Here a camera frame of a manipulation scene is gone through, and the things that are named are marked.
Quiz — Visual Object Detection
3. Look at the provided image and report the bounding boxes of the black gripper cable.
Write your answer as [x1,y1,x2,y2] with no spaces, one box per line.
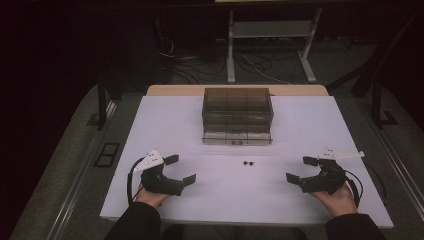
[344,169,365,208]
[126,156,148,206]

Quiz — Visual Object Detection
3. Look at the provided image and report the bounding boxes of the black floor cables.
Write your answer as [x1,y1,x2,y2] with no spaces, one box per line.
[159,34,301,85]

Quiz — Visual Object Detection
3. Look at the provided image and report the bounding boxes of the person's left hand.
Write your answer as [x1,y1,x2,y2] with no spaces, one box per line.
[134,184,171,209]

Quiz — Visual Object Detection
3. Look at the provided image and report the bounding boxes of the black metal stand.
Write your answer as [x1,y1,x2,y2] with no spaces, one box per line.
[95,74,118,131]
[370,79,398,128]

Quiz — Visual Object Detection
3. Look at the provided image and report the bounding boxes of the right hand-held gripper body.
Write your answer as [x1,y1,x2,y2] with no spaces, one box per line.
[299,146,365,196]

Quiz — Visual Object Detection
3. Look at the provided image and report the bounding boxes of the transparent brown drawer box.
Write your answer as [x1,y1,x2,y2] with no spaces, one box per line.
[201,87,275,147]

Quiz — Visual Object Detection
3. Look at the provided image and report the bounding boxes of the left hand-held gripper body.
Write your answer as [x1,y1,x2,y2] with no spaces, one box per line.
[133,149,186,197]

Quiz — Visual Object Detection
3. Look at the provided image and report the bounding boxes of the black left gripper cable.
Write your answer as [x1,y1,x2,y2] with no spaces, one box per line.
[126,156,148,206]

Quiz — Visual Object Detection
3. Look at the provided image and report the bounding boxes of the grey metal stand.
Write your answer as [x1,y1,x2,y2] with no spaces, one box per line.
[226,8,323,84]

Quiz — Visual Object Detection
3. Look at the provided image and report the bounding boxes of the black floor outlet plate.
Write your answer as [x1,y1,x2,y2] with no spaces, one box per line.
[93,142,121,168]

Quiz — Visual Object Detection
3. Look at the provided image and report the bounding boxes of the person's right hand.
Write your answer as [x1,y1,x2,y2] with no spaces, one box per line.
[309,184,359,218]

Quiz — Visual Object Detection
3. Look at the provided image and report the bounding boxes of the white floor cable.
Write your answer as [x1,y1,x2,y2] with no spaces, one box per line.
[237,52,292,85]

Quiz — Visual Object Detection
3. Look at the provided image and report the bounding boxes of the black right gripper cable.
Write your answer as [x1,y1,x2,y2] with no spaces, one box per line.
[344,169,365,208]

